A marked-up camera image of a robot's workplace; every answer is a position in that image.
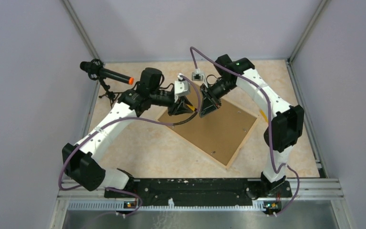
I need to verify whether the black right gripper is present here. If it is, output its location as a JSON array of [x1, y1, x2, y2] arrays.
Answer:
[[199, 78, 238, 118]]

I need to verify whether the white wooden picture frame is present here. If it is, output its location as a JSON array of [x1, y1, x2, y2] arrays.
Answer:
[[163, 99, 260, 169]]

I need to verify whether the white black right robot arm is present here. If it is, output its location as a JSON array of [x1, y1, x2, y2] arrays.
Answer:
[[199, 54, 305, 197]]

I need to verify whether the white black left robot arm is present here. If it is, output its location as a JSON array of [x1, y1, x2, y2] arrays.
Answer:
[[58, 62, 197, 197]]

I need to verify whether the yellow green toy window block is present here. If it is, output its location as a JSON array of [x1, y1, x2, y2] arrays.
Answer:
[[259, 109, 268, 123]]

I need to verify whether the black tripod microphone stand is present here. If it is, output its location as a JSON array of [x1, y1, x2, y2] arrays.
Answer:
[[98, 79, 122, 108]]

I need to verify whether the black microphone orange tip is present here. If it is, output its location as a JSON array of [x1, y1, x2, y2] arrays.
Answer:
[[80, 59, 134, 85]]

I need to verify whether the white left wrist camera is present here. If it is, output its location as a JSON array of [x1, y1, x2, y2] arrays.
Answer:
[[174, 73, 191, 100]]

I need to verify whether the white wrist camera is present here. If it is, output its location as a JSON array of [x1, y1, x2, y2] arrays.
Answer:
[[174, 73, 191, 100], [192, 68, 205, 81]]

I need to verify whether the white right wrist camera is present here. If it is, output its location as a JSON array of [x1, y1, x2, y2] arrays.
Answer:
[[192, 68, 205, 81]]

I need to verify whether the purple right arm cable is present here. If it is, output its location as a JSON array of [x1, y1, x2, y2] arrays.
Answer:
[[189, 46, 300, 218]]

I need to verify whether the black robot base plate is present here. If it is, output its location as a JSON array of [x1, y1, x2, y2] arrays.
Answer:
[[125, 178, 293, 207]]

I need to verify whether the aluminium front rail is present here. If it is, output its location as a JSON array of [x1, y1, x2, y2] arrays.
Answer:
[[50, 178, 356, 229]]

